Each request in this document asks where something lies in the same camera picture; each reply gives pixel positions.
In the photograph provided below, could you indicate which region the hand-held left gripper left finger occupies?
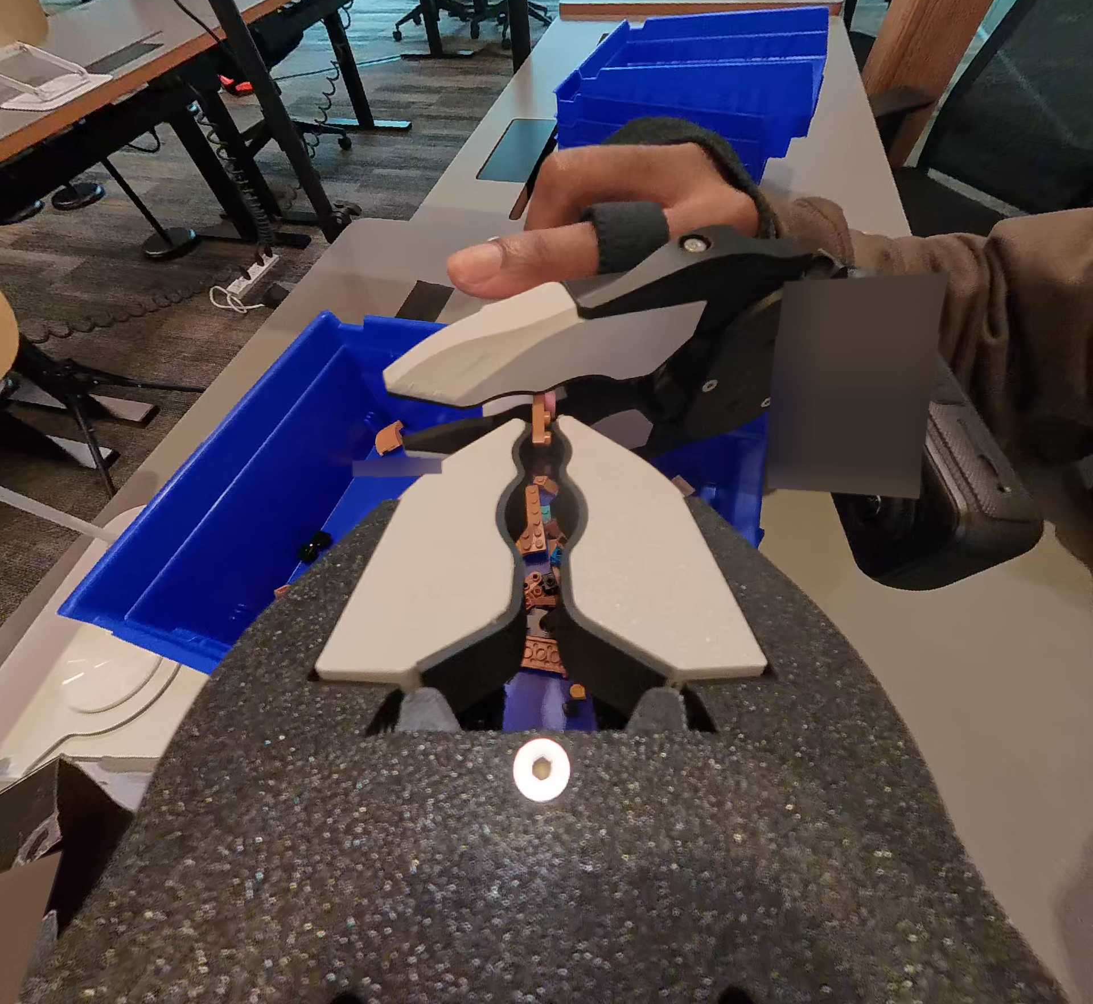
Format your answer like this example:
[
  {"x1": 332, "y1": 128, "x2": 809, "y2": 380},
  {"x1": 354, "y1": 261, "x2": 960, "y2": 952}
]
[{"x1": 314, "y1": 417, "x2": 526, "y2": 688}]

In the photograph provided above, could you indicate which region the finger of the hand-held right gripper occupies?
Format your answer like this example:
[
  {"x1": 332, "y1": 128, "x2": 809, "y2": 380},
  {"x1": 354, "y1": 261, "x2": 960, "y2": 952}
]
[
  {"x1": 383, "y1": 280, "x2": 710, "y2": 408},
  {"x1": 401, "y1": 410, "x2": 656, "y2": 459}
]

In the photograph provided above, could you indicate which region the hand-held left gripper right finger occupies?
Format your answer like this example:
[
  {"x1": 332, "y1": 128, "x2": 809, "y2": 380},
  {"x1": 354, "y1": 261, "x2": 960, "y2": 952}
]
[{"x1": 555, "y1": 415, "x2": 770, "y2": 681}]

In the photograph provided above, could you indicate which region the blue plastic bin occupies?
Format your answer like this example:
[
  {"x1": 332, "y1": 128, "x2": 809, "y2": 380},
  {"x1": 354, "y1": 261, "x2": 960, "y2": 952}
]
[{"x1": 58, "y1": 311, "x2": 770, "y2": 676}]

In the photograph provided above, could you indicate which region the person's right hand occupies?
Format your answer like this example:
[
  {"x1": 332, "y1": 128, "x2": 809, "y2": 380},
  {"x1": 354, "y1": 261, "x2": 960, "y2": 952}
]
[{"x1": 446, "y1": 140, "x2": 761, "y2": 298}]

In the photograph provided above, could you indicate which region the pile of loose toy bricks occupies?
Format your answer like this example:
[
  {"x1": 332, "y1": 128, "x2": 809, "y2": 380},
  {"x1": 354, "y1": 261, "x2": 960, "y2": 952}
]
[{"x1": 273, "y1": 419, "x2": 693, "y2": 719}]

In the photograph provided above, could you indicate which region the small blue storage bin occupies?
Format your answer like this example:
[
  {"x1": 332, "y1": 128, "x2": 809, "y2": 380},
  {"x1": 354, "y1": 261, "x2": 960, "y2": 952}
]
[{"x1": 553, "y1": 5, "x2": 831, "y2": 186}]

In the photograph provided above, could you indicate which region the white power strip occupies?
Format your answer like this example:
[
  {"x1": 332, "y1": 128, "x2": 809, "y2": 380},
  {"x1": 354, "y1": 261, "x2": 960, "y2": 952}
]
[{"x1": 209, "y1": 251, "x2": 283, "y2": 314}]

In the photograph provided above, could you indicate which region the open printed cardboard box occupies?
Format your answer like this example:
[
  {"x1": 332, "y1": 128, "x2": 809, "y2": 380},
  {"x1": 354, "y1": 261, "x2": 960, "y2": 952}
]
[{"x1": 0, "y1": 500, "x2": 210, "y2": 971}]

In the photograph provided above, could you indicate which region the wooden column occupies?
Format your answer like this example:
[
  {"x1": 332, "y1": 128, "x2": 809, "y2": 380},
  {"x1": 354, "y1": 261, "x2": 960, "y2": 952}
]
[{"x1": 861, "y1": 0, "x2": 1043, "y2": 168}]

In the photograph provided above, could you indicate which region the black stand bar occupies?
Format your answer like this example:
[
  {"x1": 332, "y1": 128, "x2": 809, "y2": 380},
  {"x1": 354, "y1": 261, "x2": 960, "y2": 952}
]
[{"x1": 158, "y1": 0, "x2": 364, "y2": 245}]

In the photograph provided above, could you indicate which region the clear plastic tray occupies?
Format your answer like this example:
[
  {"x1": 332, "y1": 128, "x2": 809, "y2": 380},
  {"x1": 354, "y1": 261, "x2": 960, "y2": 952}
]
[{"x1": 0, "y1": 43, "x2": 114, "y2": 113}]

